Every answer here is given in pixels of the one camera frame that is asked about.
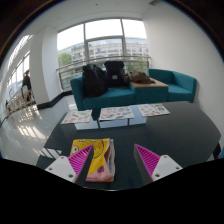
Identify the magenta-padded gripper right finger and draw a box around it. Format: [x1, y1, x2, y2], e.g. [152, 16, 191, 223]
[133, 144, 184, 186]

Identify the orange pink sun-print towel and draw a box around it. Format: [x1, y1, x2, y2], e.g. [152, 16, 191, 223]
[69, 137, 117, 184]

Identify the person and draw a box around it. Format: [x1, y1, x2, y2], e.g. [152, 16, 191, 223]
[21, 69, 33, 101]

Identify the teal armchair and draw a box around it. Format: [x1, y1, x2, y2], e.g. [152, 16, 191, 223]
[147, 68, 199, 104]

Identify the black backpack with label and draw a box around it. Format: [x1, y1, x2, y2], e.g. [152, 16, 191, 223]
[103, 60, 126, 89]

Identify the metal window railing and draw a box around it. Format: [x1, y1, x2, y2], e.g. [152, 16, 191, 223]
[56, 54, 152, 92]

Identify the teal sofa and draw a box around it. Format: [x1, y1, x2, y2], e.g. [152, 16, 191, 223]
[69, 73, 137, 112]

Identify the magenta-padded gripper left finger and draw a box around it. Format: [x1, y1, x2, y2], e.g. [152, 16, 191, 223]
[44, 143, 96, 188]

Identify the wooden railing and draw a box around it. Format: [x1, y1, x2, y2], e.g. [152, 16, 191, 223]
[5, 89, 36, 116]

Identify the wooden-topped teal side table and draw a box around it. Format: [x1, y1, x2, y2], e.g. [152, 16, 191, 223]
[129, 79, 170, 105]

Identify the printed sticker sheet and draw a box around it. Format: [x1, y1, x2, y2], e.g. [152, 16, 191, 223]
[136, 103, 171, 118]
[98, 105, 136, 122]
[60, 109, 94, 125]

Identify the brown jacket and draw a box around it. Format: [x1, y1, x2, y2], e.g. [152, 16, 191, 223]
[123, 69, 156, 85]

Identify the large black backpack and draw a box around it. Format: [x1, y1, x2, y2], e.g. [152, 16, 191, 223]
[81, 63, 109, 99]

